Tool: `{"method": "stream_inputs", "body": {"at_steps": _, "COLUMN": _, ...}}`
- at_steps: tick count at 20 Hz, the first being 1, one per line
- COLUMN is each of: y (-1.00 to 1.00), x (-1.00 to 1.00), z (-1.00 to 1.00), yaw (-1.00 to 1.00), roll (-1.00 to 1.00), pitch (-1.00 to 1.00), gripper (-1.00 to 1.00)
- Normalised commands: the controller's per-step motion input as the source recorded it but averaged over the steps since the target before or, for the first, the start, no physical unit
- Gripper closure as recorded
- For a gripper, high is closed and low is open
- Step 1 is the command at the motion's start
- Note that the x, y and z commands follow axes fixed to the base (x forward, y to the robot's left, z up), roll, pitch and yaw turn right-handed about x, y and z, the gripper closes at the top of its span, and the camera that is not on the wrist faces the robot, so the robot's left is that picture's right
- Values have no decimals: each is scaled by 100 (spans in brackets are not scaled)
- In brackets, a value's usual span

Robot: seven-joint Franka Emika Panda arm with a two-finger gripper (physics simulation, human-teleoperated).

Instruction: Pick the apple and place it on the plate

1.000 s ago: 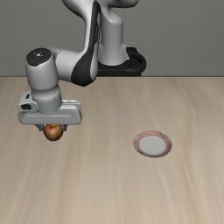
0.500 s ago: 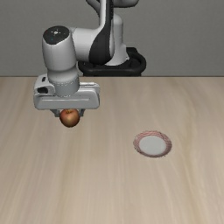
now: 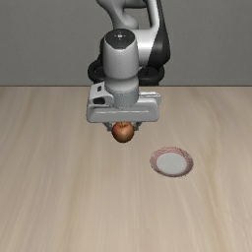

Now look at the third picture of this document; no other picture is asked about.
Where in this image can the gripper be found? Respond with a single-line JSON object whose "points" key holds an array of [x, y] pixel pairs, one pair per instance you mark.
{"points": [[123, 113]]}

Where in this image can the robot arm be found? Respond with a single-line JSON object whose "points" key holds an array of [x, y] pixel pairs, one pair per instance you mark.
{"points": [[122, 62]]}

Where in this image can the red apple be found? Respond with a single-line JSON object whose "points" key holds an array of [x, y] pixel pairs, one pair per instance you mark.
{"points": [[123, 132]]}

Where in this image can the white plate with red rim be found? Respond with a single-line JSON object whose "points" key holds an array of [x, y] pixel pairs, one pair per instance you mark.
{"points": [[171, 162]]}

